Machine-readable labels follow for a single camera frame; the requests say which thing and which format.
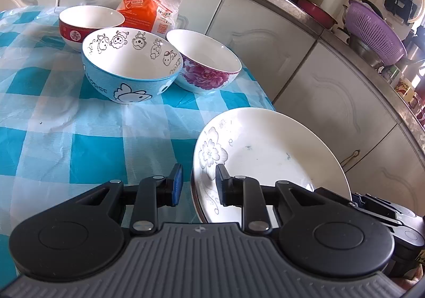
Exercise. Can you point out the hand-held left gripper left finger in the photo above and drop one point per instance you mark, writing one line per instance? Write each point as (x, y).
(177, 182)

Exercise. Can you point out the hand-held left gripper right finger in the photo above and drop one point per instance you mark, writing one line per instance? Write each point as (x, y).
(220, 185)

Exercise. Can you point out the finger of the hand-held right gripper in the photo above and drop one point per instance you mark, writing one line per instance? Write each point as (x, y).
(335, 196)
(375, 210)

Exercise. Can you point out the white plate with grey flowers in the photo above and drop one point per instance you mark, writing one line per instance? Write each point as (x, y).
(265, 151)

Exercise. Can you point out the pink floral bowl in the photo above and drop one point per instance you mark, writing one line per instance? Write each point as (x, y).
(206, 77)

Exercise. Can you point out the blue cartoon bowl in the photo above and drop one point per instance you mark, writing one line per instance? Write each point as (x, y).
(132, 82)

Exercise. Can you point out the red and white bowl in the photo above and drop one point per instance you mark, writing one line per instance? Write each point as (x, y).
(71, 35)

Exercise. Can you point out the row of mugs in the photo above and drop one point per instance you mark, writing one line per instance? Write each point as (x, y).
(403, 85)

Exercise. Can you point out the blue checked tablecloth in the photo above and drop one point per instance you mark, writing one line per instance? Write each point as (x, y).
(66, 112)

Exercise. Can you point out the steel basin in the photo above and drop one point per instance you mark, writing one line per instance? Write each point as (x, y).
(365, 52)

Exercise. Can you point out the purple plastic colander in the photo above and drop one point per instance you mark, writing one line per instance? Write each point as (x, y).
(378, 32)

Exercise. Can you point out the orange tissue pack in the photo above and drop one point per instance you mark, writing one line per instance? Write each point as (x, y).
(142, 14)

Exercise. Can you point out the steel kettle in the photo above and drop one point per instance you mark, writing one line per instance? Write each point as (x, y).
(346, 15)

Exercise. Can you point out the red pan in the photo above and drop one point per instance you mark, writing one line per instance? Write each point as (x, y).
(318, 12)

